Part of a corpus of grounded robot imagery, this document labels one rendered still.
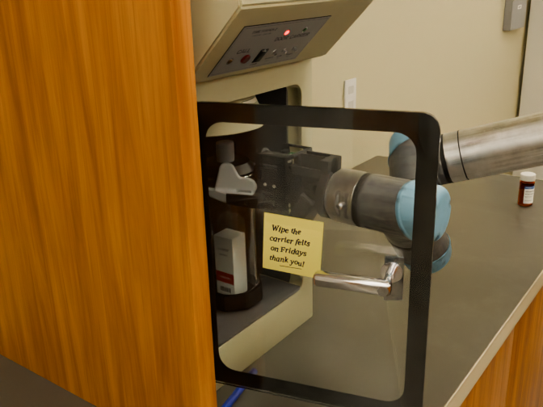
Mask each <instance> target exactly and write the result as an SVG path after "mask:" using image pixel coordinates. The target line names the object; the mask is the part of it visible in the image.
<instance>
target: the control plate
mask: <svg viewBox="0 0 543 407"><path fill-rule="evenodd" d="M330 17H331V15H328V16H322V17H315V18H308V19H297V20H290V21H283V22H277V23H265V24H259V25H252V26H245V27H244V28H243V29H242V30H241V31H240V33H239V34H238V36H237V37H236V39H235V40H234V42H233V43H232V44H231V45H230V46H229V48H228V49H227V50H226V52H225V54H224V55H223V56H222V58H221V59H220V60H219V61H218V62H217V64H216V66H215V67H214V68H213V70H212V71H211V73H210V74H209V75H208V76H207V78H208V77H212V76H216V75H220V74H224V73H231V72H235V71H239V70H243V69H250V68H254V67H258V66H262V65H270V64H273V63H277V62H281V61H288V60H292V59H296V57H297V56H298V55H299V54H300V53H301V51H302V50H303V49H304V48H305V46H306V45H307V44H308V43H309V42H310V41H311V40H312V39H313V37H314V36H315V35H316V34H317V33H318V31H319V30H320V29H321V28H322V26H323V25H324V24H325V23H326V21H327V20H328V19H329V18H330ZM305 27H308V29H307V30H306V31H305V32H301V31H302V30H303V29H304V28H305ZM288 29H290V32H289V33H288V34H287V35H285V36H284V33H285V32H286V31H287V30H288ZM295 46H297V51H296V52H294V50H293V51H292V49H293V47H295ZM267 48H269V50H268V51H267V52H266V54H265V55H264V56H263V58H262V59H261V60H260V61H258V62H254V63H252V61H253V60H254V59H255V58H256V57H257V55H258V54H259V53H260V51H261V50H262V49H267ZM285 48H287V50H286V51H287V53H284V52H282V51H283V49H285ZM274 50H276V53H277V54H276V55H275V56H274V54H273V55H271V53H272V52H273V51H274ZM245 55H250V60H249V61H248V62H246V63H244V64H242V63H241V59H242V58H243V57H244V56H245ZM231 58H233V59H234V60H233V61H232V62H231V63H230V64H228V65H227V64H226V62H227V61H228V60H229V59H231Z"/></svg>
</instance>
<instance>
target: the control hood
mask: <svg viewBox="0 0 543 407"><path fill-rule="evenodd" d="M372 2H373V0H190V5H191V17H192V40H193V52H194V65H195V77H196V83H198V82H205V81H209V80H213V79H217V78H223V77H228V76H232V75H235V74H240V73H246V72H250V71H254V70H258V69H265V68H269V67H273V66H277V65H283V64H288V63H292V62H295V61H302V60H306V59H310V58H314V57H321V56H323V55H326V54H327V53H328V52H329V51H330V49H331V48H332V47H333V46H334V45H335V43H336V42H337V41H338V40H339V39H340V38H341V37H342V35H343V34H344V33H345V32H346V31H347V29H348V28H349V27H350V26H351V25H352V24H353V23H354V22H355V21H356V20H357V19H358V18H359V17H360V15H361V14H362V13H363V12H364V11H365V10H366V8H367V7H368V6H369V5H370V4H371V3H372ZM328 15H331V17H330V18H329V19H328V20H327V21H326V23H325V24H324V25H323V26H322V28H321V29H320V30H319V31H318V33H317V34H316V35H315V36H314V37H313V39H312V40H311V41H310V42H309V43H308V44H307V45H306V46H305V48H304V49H303V50H302V51H301V53H300V54H299V55H298V56H297V57H296V59H292V60H288V61H281V62H277V63H273V64H270V65H262V66H258V67H254V68H250V69H243V70H239V71H235V72H231V73H224V74H220V75H216V76H212V77H208V78H207V76H208V75H209V74H210V73H211V71H212V70H213V68H214V67H215V66H216V64H217V62H218V61H219V60H220V59H221V58H222V56H223V55H224V54H225V52H226V50H227V49H228V48H229V46H230V45H231V44H232V43H233V42H234V40H235V39H236V37H237V36H238V34H239V33H240V31H241V30H242V29H243V28H244V27H245V26H252V25H259V24H265V23H277V22H283V21H290V20H297V19H308V18H315V17H322V16H328Z"/></svg>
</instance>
